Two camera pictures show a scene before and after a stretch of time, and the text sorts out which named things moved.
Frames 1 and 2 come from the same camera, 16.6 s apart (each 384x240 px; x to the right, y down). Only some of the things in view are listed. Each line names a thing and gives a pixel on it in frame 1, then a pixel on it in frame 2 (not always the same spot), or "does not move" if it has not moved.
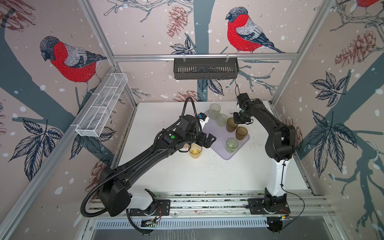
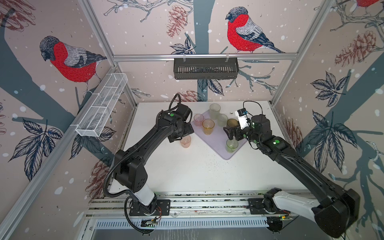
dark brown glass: x=231 y=126 does not move
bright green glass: x=231 y=145 does not move
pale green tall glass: x=214 y=111 does not move
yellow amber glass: x=195 y=150 -> x=208 y=125
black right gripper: x=236 y=119 -> x=231 y=130
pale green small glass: x=221 y=119 does not move
